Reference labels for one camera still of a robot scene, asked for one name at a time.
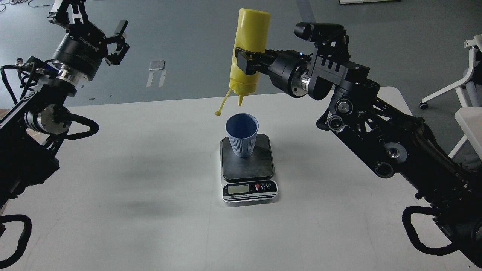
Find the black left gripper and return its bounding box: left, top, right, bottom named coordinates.
left=47, top=0, right=130, bottom=82

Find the yellow squeeze seasoning bottle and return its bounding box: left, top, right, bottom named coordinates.
left=215, top=8, right=271, bottom=116

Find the grey floor tape patch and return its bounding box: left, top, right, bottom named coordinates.
left=146, top=60, right=167, bottom=88

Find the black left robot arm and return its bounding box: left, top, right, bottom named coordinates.
left=0, top=0, right=130, bottom=210

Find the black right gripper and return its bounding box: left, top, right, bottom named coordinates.
left=235, top=47, right=311, bottom=98

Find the blue ribbed plastic cup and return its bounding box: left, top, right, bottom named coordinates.
left=225, top=113, right=259, bottom=158

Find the black digital kitchen scale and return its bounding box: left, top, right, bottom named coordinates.
left=220, top=134, right=279, bottom=206

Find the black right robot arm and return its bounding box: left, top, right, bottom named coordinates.
left=233, top=22, right=481, bottom=267

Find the white side table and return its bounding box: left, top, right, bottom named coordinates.
left=449, top=107, right=482, bottom=159

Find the white rolling chair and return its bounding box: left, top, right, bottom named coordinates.
left=419, top=34, right=482, bottom=110

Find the tan checkered cloth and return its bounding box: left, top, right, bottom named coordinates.
left=0, top=109, right=10, bottom=118

